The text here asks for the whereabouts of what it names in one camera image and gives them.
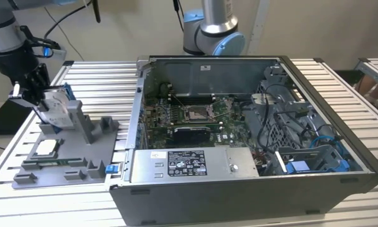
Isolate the hard disk with blue carrier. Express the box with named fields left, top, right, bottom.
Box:
left=38, top=82, right=74, bottom=133

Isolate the grey metal disk bay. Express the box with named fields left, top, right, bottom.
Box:
left=271, top=144, right=364, bottom=177

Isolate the grey box with blue plug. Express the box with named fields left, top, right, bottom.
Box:
left=42, top=44, right=67, bottom=63

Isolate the black flat mat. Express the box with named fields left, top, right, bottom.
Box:
left=0, top=101, right=35, bottom=135

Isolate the black antenna rod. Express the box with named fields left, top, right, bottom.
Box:
left=90, top=0, right=102, bottom=24

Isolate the silver CPU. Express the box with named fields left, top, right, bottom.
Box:
left=34, top=139, right=62, bottom=157

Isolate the grey parts rack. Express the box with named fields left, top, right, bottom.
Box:
left=11, top=100, right=118, bottom=190

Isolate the thin metal locking lever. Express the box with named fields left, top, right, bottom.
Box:
left=172, top=94, right=186, bottom=107

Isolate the grey power supply unit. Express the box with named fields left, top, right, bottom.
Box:
left=128, top=147, right=260, bottom=184

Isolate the CPU socket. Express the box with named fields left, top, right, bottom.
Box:
left=183, top=105, right=214, bottom=121

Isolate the black graphics card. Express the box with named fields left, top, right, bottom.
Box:
left=171, top=126, right=212, bottom=150

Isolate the metal socket cover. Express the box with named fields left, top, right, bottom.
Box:
left=207, top=96, right=235, bottom=119

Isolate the green Dell motherboard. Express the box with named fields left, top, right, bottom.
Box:
left=140, top=81, right=259, bottom=150

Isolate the black open PC case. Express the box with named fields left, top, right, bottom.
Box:
left=107, top=55, right=378, bottom=225

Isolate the grey metal drive cage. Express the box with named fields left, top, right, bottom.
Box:
left=242, top=66, right=334, bottom=152

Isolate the blue plastic carrier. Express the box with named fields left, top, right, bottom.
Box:
left=284, top=161, right=311, bottom=173

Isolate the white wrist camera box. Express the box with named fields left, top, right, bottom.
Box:
left=7, top=81, right=30, bottom=107

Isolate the thick black cable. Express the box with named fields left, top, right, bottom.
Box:
left=43, top=0, right=94, bottom=41

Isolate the thin black hanging cable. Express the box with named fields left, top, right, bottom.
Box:
left=172, top=0, right=186, bottom=33

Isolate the black wire inside case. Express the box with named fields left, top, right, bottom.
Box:
left=256, top=93, right=279, bottom=152

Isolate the blue wire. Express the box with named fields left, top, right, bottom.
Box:
left=310, top=134, right=343, bottom=154

